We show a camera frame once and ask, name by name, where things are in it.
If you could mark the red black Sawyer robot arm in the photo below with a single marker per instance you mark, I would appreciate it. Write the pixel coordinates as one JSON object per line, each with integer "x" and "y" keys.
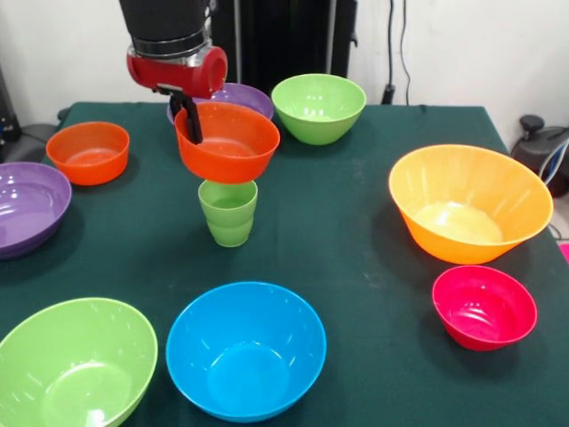
{"x": 164, "y": 22}

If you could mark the large green bowl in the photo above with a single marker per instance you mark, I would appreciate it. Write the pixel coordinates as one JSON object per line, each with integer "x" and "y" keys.
{"x": 75, "y": 364}

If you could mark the dark green table cloth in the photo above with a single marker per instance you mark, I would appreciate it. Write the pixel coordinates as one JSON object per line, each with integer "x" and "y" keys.
{"x": 333, "y": 249}

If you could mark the pink bowl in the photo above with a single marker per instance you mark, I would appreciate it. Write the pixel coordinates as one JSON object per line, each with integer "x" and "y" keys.
{"x": 484, "y": 311}

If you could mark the green cup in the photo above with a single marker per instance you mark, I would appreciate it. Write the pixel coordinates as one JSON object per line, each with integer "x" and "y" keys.
{"x": 229, "y": 218}

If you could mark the purple bowl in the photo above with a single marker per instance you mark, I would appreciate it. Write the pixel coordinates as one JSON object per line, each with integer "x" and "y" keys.
{"x": 244, "y": 98}
{"x": 26, "y": 209}

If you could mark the blue bowl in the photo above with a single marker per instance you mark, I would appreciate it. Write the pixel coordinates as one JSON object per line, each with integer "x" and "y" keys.
{"x": 246, "y": 356}

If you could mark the red-orange bowl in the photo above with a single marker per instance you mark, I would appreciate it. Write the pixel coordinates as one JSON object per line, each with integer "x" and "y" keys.
{"x": 231, "y": 155}
{"x": 89, "y": 155}

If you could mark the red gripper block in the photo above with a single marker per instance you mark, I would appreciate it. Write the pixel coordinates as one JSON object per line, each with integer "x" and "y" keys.
{"x": 178, "y": 78}

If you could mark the small green bowl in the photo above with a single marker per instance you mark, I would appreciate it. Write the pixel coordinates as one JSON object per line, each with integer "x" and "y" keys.
{"x": 318, "y": 120}

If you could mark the black grey base foot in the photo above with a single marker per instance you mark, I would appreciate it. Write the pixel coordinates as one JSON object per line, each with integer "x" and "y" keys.
{"x": 26, "y": 142}
{"x": 538, "y": 151}

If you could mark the large orange bowl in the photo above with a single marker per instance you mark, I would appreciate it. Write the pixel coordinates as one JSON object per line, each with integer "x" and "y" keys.
{"x": 467, "y": 209}

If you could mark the black pedestal column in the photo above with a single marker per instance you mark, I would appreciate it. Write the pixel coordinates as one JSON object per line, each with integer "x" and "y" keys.
{"x": 284, "y": 40}

